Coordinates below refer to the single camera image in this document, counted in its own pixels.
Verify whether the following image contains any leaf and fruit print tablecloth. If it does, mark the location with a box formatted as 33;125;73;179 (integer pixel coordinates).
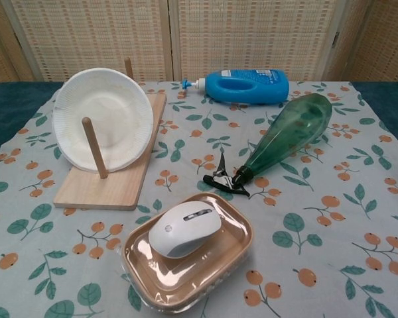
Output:
0;80;398;318

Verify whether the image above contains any blue detergent pump bottle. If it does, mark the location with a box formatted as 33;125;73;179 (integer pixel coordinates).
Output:
181;68;291;106

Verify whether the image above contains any green transparent spray bottle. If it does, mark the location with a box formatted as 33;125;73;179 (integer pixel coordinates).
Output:
202;92;334;197

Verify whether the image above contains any tan rectangular soap dish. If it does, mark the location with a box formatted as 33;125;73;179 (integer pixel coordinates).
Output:
121;191;255;314

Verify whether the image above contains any wooden plate rack with pegs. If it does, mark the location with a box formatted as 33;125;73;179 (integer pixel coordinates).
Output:
52;56;168;211

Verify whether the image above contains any white paper plate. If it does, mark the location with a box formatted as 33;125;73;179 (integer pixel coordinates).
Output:
52;67;153;173

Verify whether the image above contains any woven bamboo folding screen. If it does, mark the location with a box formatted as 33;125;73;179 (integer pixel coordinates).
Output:
0;0;398;87

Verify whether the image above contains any white wireless computer mouse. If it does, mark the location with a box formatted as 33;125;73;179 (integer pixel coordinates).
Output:
148;201;224;259

